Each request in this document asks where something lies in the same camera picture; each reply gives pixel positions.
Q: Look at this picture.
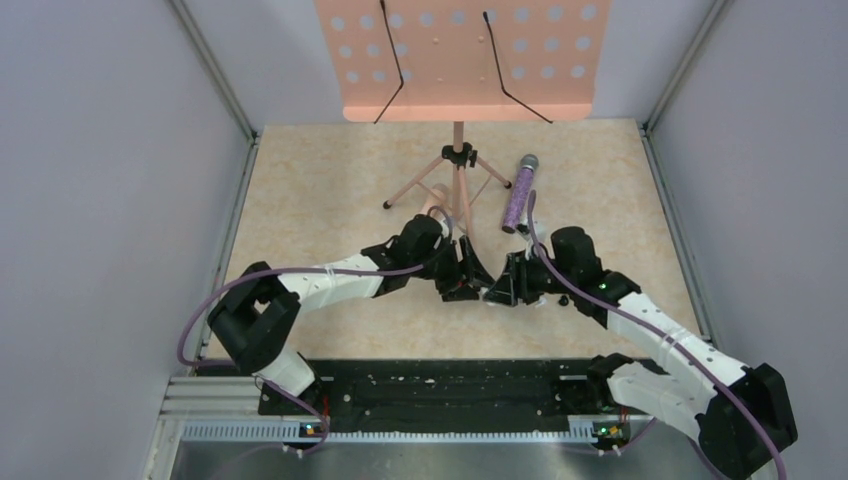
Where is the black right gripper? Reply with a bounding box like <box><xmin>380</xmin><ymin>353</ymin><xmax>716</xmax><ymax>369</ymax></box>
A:
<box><xmin>485</xmin><ymin>248</ymin><xmax>577</xmax><ymax>306</ymax></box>

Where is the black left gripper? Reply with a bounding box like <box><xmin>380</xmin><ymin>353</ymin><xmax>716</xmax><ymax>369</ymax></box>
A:
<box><xmin>410</xmin><ymin>235</ymin><xmax>495</xmax><ymax>302</ymax></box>

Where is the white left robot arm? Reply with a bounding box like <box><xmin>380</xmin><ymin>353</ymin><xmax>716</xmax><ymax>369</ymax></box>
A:
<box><xmin>206</xmin><ymin>214</ymin><xmax>495</xmax><ymax>414</ymax></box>

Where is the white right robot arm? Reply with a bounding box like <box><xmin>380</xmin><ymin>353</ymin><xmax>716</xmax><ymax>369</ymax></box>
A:
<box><xmin>484</xmin><ymin>227</ymin><xmax>798</xmax><ymax>479</ymax></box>

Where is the purple glitter microphone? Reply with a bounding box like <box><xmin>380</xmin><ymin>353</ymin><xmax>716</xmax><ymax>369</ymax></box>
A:
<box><xmin>501</xmin><ymin>154</ymin><xmax>539</xmax><ymax>234</ymax></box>

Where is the pink music stand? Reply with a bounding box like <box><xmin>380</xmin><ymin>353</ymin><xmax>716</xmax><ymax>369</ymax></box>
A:
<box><xmin>313</xmin><ymin>0</ymin><xmax>613</xmax><ymax>253</ymax></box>

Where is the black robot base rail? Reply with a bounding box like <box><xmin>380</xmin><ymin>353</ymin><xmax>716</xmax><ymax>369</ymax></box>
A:
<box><xmin>254</xmin><ymin>359</ymin><xmax>658</xmax><ymax>456</ymax></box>

